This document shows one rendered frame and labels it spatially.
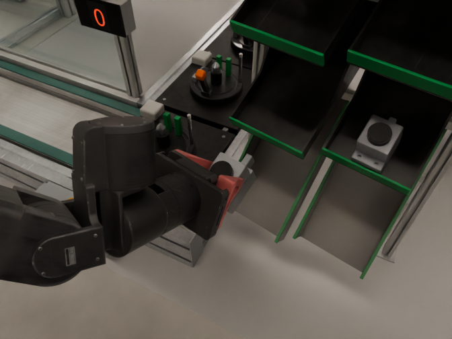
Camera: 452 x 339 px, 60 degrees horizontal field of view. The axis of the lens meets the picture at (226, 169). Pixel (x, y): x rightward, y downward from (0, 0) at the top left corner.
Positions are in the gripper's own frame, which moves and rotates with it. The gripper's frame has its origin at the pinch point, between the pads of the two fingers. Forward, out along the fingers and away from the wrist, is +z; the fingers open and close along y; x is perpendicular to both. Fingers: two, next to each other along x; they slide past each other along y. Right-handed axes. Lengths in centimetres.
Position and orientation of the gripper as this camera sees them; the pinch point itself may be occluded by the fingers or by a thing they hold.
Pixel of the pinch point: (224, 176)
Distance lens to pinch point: 52.1
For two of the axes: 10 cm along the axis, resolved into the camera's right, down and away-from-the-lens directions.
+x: -2.8, 8.6, 4.3
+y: -8.0, -4.6, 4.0
